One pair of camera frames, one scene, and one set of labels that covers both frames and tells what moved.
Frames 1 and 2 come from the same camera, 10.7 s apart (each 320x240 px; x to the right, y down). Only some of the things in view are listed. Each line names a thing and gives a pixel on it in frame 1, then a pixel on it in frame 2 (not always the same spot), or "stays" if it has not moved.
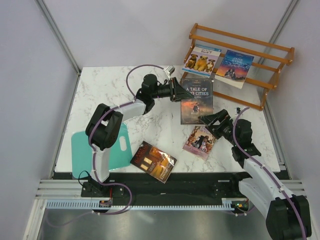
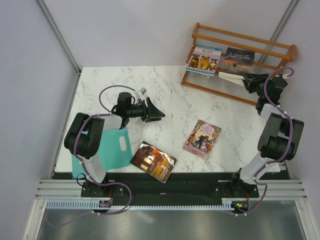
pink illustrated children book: x=199 y=142 stays
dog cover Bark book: x=202 y=60 stays
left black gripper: x=177 y=92 → x=153 y=111
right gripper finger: x=213 y=118 → x=255 y=76
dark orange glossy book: x=154 y=161 stays
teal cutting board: x=82 y=153 stays
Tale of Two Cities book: x=202 y=103 → x=237 y=61
